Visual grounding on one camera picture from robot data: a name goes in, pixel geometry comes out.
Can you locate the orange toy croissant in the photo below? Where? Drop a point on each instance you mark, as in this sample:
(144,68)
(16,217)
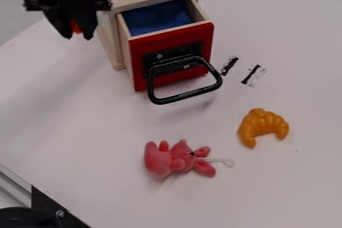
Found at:
(260,123)

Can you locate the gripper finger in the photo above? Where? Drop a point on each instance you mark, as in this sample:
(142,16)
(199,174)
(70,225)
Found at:
(89,23)
(60,22)

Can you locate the orange toy carrot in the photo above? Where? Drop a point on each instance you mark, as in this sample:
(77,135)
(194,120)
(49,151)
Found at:
(76,27)

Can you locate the pink plush animal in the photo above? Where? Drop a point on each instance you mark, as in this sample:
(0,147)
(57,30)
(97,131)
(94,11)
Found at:
(176,158)

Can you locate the black tape strip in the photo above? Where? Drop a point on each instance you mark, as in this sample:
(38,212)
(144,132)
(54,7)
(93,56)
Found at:
(253,75)
(229,66)

